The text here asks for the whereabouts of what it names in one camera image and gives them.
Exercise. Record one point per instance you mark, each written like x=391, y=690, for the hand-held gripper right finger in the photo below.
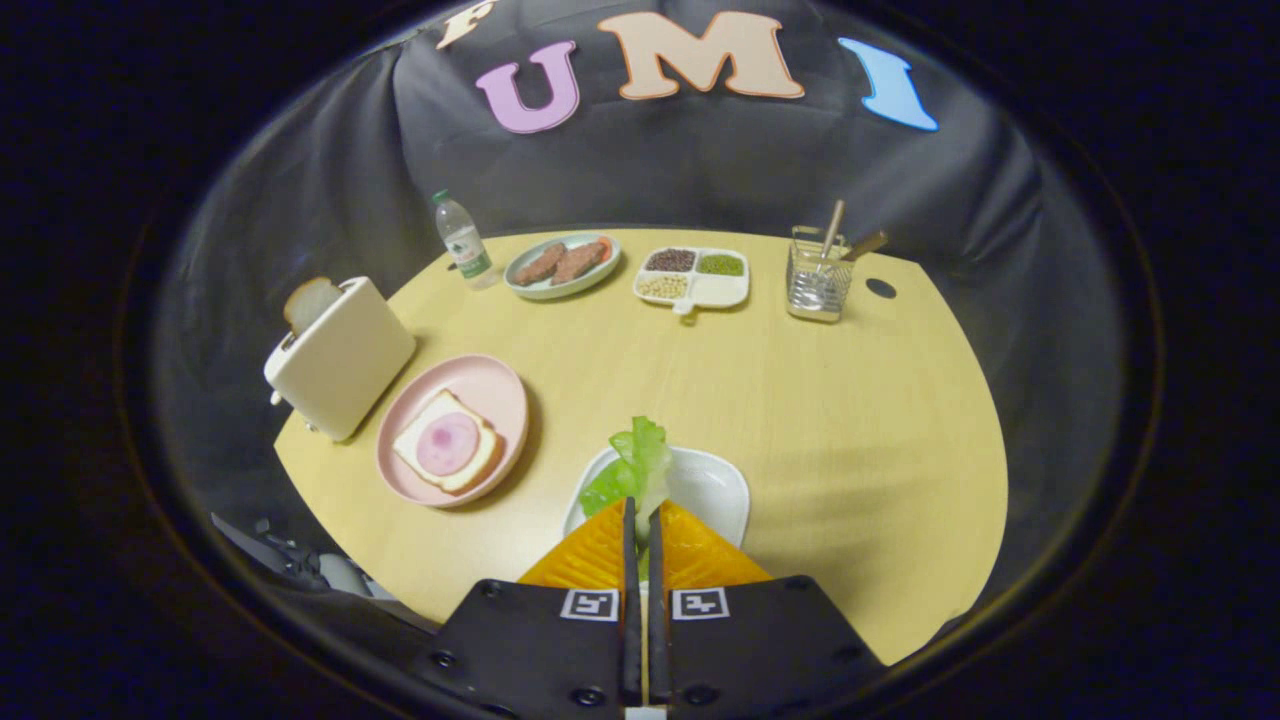
x=760, y=650

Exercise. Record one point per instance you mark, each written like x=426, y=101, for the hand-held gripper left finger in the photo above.
x=530, y=650

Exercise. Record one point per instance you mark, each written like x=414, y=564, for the green lettuce leaf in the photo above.
x=640, y=460

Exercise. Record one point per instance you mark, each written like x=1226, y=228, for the toasted bread slice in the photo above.
x=310, y=303

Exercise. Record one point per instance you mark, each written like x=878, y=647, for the white plate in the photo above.
x=710, y=490

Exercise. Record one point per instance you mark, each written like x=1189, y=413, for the bread slice with ham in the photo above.
x=482, y=455

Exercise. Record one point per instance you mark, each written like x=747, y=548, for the pink ham slice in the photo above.
x=448, y=444

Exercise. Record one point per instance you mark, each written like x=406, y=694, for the pink plate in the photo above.
x=480, y=385

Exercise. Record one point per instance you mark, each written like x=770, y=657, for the white toaster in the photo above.
x=350, y=360

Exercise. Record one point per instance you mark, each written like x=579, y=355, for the clear glass utensil holder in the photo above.
x=815, y=295

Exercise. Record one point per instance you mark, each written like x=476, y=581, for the pale green plate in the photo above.
x=545, y=290

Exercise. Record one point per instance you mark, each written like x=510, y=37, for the white divided grain tray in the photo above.
x=715, y=290

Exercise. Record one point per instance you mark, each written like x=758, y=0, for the brown meat patty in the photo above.
x=580, y=262
x=540, y=265

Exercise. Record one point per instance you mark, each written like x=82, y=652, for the clear plastic water bottle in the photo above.
x=466, y=250

